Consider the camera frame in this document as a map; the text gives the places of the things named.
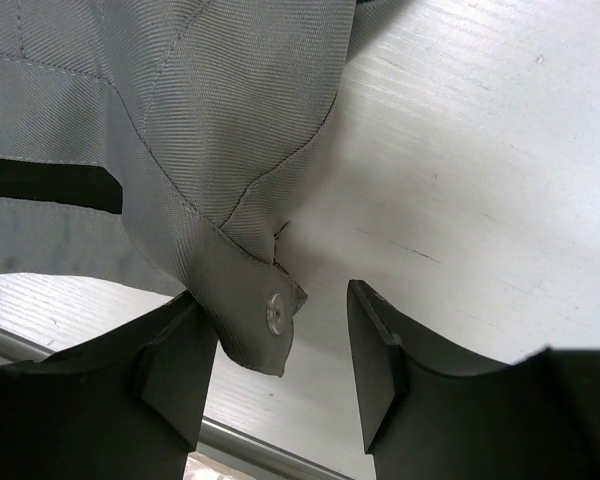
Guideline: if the grey pleated skirt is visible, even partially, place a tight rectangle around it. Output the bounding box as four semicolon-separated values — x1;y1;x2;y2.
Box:
0;0;361;379

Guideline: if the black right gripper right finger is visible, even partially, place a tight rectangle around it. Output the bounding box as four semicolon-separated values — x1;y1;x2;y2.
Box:
347;280;600;479

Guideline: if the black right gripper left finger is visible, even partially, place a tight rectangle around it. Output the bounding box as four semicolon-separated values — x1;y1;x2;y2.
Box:
0;293;216;479

